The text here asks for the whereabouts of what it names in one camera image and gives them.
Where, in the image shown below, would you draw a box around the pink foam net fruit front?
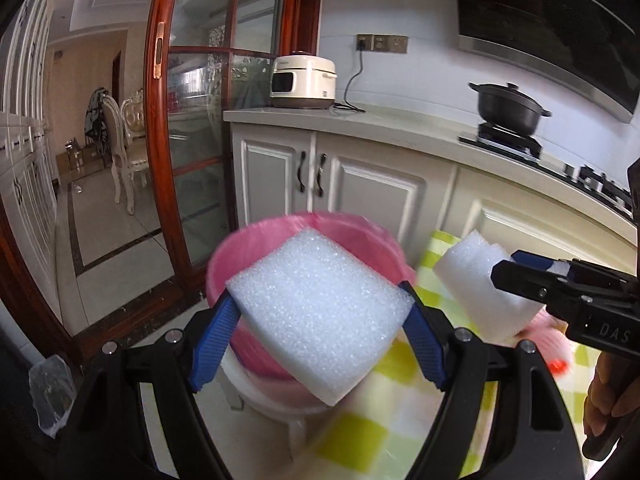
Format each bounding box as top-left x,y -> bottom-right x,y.
515,308 -> 575,378

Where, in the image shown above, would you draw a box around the tall white foam block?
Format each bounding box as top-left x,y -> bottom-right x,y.
434,231 -> 542,344

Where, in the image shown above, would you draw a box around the pink trash bag bin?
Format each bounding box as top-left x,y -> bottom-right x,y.
206,214 -> 416,408

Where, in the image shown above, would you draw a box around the white lower kitchen cabinets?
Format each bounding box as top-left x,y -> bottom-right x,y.
224,108 -> 637,272

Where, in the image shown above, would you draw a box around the person's right hand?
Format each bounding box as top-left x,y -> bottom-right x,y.
582,352 -> 639,437

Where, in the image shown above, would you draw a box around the black gas stove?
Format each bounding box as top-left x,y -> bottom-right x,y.
458,122 -> 632,221

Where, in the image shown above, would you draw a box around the white stool under bin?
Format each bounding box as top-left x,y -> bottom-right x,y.
216,348 -> 331,458

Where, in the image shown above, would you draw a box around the green checkered tablecloth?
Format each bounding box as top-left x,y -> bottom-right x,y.
299,228 -> 606,480

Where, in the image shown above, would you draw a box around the black cooking pot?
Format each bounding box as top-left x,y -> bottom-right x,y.
469,82 -> 552,136

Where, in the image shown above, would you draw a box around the clear plastic scrap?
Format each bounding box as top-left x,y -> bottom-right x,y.
28,356 -> 77,439

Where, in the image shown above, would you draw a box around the white dining chair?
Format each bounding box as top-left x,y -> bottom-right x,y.
102,88 -> 150,216

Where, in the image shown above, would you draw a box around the white wardrobe cabinets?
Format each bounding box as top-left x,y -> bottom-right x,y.
1,0 -> 61,316

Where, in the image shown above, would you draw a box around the black range hood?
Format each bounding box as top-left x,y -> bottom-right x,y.
458,0 -> 639,122

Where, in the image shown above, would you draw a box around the white rice cooker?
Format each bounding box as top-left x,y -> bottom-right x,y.
270,52 -> 337,110

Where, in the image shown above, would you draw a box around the red wooden glass door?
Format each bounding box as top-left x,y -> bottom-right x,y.
1,0 -> 321,362

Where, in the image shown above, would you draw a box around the black power cable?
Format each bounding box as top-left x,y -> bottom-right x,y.
332,48 -> 368,114

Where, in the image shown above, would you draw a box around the wall power socket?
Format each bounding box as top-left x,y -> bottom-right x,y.
356,34 -> 409,54

